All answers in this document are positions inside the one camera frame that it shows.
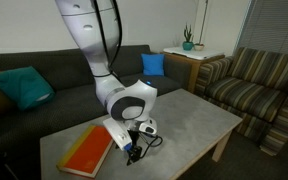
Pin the grey window blinds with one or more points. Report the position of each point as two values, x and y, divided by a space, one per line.
274 23

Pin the red book with yellow spine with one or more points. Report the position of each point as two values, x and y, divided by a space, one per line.
90 150

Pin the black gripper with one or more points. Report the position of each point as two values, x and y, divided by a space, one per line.
134 138

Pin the wooden side table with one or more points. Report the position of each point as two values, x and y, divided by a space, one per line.
194 71

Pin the thin floor lamp pole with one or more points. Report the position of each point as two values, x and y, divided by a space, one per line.
203 23

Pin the striped armchair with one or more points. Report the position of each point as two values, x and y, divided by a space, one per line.
247 96

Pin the small white plant pot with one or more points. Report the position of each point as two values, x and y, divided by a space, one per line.
199 47

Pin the teal pillow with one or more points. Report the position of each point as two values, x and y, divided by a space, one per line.
20 86

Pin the wooden table leg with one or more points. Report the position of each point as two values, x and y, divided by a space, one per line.
222 146

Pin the dark grey fabric sofa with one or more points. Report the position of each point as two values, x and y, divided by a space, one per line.
67 63

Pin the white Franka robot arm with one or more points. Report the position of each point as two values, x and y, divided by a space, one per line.
130 100

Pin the blue square pillow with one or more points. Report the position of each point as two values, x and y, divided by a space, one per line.
153 64

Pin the teal pot with plant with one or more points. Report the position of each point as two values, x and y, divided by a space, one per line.
187 46

